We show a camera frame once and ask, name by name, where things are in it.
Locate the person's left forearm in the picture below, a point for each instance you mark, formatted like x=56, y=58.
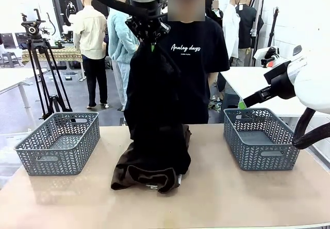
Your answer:
x=212, y=78

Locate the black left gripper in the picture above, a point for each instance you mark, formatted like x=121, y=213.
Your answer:
x=148, y=24

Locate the black camera tripod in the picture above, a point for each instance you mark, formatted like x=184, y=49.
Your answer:
x=33, y=29

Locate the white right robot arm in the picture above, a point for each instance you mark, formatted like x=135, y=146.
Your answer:
x=314, y=89

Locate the dark brown garment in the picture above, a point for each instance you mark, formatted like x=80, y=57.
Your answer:
x=144, y=177

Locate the mannequin in cream shirt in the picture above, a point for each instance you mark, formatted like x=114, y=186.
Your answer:
x=90, y=33

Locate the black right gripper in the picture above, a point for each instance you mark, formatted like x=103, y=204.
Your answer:
x=281, y=84

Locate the olive green shoe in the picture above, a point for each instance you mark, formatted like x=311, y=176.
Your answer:
x=212, y=106

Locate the mannequin in black coat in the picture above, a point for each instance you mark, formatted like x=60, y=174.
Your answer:
x=246, y=22

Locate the orange object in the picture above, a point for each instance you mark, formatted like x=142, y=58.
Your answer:
x=270, y=64

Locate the grey plastic lattice basket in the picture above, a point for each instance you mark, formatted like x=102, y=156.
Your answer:
x=59, y=159
x=257, y=159

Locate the black monitor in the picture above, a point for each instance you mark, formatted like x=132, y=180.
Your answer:
x=7, y=40
x=20, y=39

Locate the table with patterned cloth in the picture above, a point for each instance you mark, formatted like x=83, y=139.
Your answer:
x=64, y=55

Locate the large white table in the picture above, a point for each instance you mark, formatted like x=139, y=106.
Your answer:
x=245, y=84

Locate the black garment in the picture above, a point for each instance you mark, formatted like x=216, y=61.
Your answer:
x=154, y=97

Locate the black light stand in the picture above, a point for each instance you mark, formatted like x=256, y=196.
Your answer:
x=273, y=25

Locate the person in black t-shirt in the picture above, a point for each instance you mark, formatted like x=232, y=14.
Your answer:
x=196, y=71

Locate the mannequin in white coat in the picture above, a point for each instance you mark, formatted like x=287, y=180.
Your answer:
x=230, y=28

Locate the mannequin in dark suit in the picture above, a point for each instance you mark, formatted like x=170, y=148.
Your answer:
x=215, y=15

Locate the white table with white leg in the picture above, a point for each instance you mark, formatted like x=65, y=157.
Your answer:
x=13, y=78

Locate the grey stool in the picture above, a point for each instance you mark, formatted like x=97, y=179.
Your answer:
x=10, y=56

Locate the mannequin in light blue fleece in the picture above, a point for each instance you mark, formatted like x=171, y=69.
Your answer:
x=119, y=38

